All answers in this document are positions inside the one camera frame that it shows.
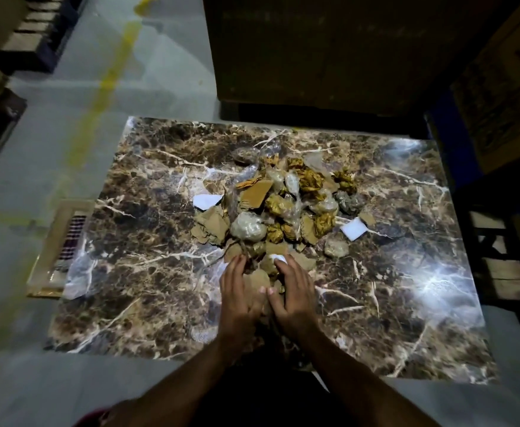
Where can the person's left hand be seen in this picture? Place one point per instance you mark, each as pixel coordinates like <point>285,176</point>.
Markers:
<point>238,306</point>

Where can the clear plastic film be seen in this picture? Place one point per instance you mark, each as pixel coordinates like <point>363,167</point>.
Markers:
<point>77,273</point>

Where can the person's right hand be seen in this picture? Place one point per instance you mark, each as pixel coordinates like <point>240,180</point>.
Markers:
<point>298,306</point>

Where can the pile of cardboard and paper scraps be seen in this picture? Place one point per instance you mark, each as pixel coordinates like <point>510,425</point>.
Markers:
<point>255,193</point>

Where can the person's left forearm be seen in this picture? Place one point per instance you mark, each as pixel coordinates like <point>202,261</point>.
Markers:
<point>175,391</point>

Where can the person's right forearm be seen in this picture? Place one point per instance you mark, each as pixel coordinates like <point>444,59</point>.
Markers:
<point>366,386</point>

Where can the blue pallet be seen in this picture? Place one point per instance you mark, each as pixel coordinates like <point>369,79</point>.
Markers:
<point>33,39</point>

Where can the yellow blue printed cardboard box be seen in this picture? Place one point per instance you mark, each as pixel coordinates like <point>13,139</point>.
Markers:
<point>500,106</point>

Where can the wooden pallet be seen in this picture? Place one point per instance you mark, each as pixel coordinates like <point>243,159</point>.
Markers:
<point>509,280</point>

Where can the large dark cardboard box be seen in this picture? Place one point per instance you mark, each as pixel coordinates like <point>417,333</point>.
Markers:
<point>353,53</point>

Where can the white paper piece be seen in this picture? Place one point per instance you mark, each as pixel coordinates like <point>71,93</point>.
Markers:
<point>206,201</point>
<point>353,228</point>

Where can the marble pattern table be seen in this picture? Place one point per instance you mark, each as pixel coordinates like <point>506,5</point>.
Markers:
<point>153,284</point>

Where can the checked cloth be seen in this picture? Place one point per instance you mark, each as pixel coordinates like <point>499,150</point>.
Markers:
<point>73,235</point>

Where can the person's dark clothing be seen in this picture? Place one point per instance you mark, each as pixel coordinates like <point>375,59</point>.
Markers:
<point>264,395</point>

